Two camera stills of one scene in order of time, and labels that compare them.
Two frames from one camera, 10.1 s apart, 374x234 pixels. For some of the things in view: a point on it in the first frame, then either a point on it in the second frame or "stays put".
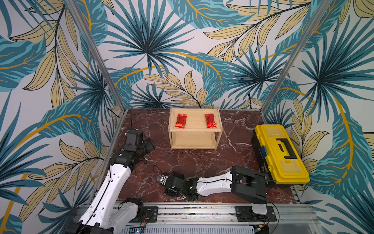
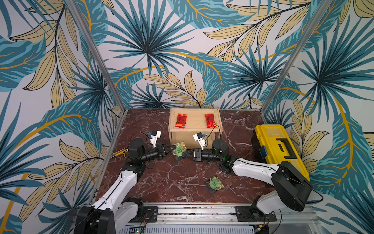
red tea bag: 210,122 stays put
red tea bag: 181,121 stays put
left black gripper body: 147,146 to 158,154
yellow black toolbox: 279,160 stays put
